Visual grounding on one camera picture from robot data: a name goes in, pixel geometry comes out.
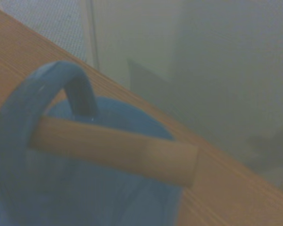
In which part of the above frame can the blue enamel mug black rim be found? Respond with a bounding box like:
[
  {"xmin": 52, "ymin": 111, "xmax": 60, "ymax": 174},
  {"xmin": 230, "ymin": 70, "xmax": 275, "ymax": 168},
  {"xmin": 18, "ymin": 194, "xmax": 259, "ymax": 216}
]
[{"xmin": 0, "ymin": 60, "xmax": 185, "ymax": 226}]

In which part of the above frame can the white vertical trim strip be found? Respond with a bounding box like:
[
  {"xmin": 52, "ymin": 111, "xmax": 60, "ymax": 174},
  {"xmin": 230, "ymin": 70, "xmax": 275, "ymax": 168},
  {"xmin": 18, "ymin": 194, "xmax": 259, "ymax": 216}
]
[{"xmin": 81, "ymin": 0, "xmax": 100, "ymax": 69}]

